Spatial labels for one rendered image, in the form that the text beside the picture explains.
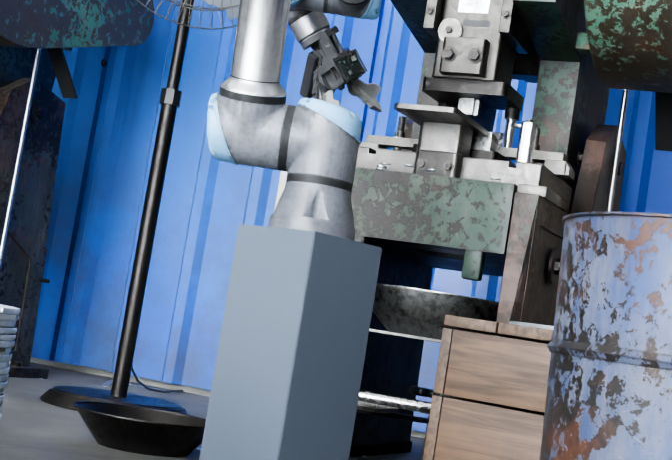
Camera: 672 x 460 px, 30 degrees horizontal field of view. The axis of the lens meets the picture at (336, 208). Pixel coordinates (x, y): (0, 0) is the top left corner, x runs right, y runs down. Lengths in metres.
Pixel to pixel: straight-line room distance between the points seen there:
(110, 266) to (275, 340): 2.52
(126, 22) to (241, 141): 1.83
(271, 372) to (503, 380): 0.38
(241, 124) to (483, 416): 0.63
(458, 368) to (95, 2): 2.10
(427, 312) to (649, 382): 1.31
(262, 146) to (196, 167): 2.29
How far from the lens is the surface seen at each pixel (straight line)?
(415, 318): 2.70
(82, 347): 4.58
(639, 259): 1.43
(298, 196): 2.12
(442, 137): 2.70
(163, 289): 4.43
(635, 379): 1.42
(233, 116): 2.15
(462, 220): 2.59
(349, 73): 2.55
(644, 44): 2.64
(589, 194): 3.01
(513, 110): 2.91
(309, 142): 2.13
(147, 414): 2.72
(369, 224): 2.65
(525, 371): 2.00
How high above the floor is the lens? 0.30
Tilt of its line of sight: 5 degrees up
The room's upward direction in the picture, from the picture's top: 9 degrees clockwise
